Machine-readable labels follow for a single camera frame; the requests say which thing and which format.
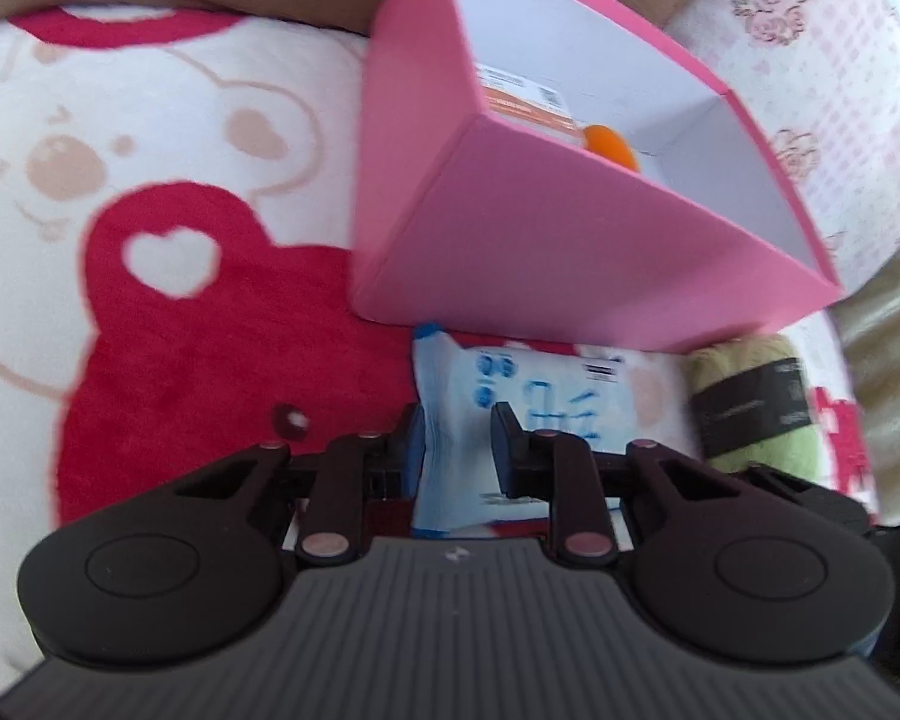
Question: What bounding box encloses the pink cardboard box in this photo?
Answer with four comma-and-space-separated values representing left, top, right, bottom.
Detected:
350, 0, 845, 353

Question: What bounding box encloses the clear plastic floss pick box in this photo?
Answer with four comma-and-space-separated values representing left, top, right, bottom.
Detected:
474, 64, 582, 143

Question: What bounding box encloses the blue wet wipes pack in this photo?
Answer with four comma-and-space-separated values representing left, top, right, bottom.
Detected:
411, 322, 702, 539

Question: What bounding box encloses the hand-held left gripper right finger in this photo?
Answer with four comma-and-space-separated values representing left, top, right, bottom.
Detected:
491, 403, 736, 567

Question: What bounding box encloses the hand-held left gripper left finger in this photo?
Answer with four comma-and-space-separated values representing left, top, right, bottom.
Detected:
172, 403, 426, 567

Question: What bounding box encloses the bear printed blanket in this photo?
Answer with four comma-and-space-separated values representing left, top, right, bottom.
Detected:
0, 6, 882, 683

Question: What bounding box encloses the pink checked pillow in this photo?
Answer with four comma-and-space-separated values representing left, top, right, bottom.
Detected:
664, 0, 900, 293

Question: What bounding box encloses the green yarn ball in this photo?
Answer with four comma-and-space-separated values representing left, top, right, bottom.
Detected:
682, 335, 826, 473

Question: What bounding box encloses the beige leather bed frame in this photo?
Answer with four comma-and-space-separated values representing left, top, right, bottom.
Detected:
832, 217, 900, 526

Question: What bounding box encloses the orange makeup sponge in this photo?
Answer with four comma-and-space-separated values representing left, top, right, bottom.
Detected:
583, 125, 640, 173

